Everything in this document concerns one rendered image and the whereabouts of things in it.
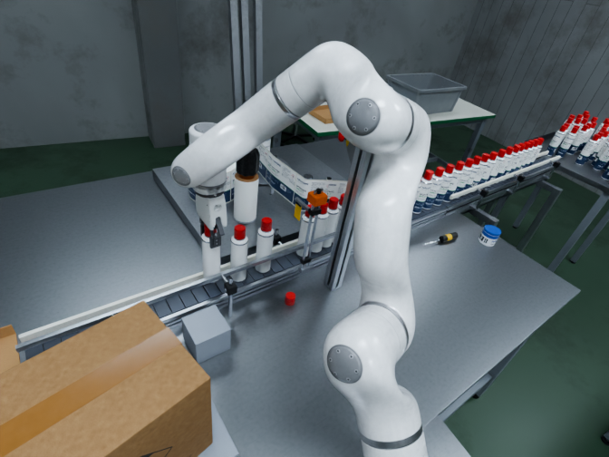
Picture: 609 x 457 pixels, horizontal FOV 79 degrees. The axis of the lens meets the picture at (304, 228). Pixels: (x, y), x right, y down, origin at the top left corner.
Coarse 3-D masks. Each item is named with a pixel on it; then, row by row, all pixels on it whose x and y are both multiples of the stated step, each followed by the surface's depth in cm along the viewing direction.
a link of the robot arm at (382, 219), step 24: (408, 144) 61; (384, 168) 66; (408, 168) 64; (360, 192) 66; (384, 192) 62; (408, 192) 62; (360, 216) 63; (384, 216) 61; (408, 216) 62; (360, 240) 64; (384, 240) 61; (408, 240) 64; (360, 264) 65; (384, 264) 63; (408, 264) 66; (384, 288) 68; (408, 288) 68; (408, 312) 70; (408, 336) 69
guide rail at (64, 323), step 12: (228, 264) 119; (192, 276) 113; (156, 288) 107; (168, 288) 109; (120, 300) 102; (132, 300) 103; (84, 312) 97; (96, 312) 98; (60, 324) 94; (72, 324) 96; (24, 336) 90; (36, 336) 92
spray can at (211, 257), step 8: (208, 232) 100; (208, 240) 101; (208, 248) 102; (216, 248) 103; (208, 256) 104; (216, 256) 105; (208, 264) 106; (216, 264) 107; (208, 272) 108; (216, 272) 109; (216, 280) 111
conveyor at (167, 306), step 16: (432, 208) 171; (288, 256) 131; (320, 256) 134; (256, 272) 123; (272, 272) 124; (208, 288) 114; (160, 304) 107; (176, 304) 108; (192, 304) 109; (64, 336) 95; (32, 352) 90
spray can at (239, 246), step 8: (240, 224) 109; (240, 232) 107; (232, 240) 109; (240, 240) 108; (232, 248) 110; (240, 248) 109; (232, 256) 112; (240, 256) 111; (232, 264) 114; (240, 264) 113; (240, 272) 115; (240, 280) 117
